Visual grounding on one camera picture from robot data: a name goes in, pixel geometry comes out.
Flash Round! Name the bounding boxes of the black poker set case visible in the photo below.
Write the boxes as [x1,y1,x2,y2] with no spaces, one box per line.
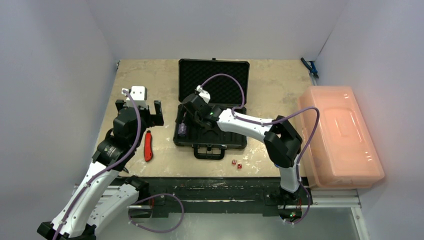
[173,58,250,160]

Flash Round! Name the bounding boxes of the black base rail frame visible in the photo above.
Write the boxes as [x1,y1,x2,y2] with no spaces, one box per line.
[71,176,362,220]

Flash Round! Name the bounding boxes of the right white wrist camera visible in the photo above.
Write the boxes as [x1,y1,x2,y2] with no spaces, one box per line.
[195,85,211,104]

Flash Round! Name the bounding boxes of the pink translucent plastic bin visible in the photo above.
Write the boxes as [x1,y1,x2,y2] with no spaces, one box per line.
[297,86,385,190]

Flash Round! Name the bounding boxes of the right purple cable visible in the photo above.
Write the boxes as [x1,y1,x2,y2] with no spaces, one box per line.
[201,73,321,226]

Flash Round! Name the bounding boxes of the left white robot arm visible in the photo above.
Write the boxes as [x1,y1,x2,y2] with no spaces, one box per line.
[37,100,164,240]

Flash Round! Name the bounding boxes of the blue handled pliers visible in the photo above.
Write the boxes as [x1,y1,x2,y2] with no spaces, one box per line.
[300,57,319,79]

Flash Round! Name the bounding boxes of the purple poker chip stack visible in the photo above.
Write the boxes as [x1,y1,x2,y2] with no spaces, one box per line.
[177,123,188,137]

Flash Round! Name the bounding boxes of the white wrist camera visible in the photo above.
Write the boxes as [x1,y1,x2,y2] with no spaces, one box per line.
[121,86,149,110]
[195,85,211,104]

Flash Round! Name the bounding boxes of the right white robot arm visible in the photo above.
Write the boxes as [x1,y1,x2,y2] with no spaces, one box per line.
[182,93,303,204]

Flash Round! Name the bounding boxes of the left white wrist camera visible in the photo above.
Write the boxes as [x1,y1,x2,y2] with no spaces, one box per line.
[121,86,149,110]

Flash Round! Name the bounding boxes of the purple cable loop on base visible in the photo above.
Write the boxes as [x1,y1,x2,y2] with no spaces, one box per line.
[128,193,185,234]

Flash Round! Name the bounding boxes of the red black folding knife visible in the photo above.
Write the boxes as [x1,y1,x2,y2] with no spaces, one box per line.
[143,130,154,162]

